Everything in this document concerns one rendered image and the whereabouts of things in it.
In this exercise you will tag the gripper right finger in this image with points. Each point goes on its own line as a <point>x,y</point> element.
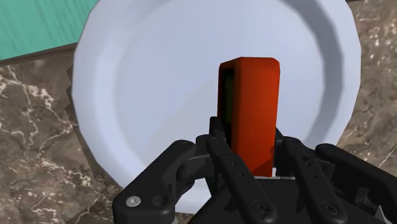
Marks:
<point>313,176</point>

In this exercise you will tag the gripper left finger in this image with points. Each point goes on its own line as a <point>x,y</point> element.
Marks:
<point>229,173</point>

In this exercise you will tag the red rectangular phone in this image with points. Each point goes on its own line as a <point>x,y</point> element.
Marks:
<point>252,114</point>

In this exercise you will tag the white round plate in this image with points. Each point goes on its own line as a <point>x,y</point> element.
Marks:
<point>167,93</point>

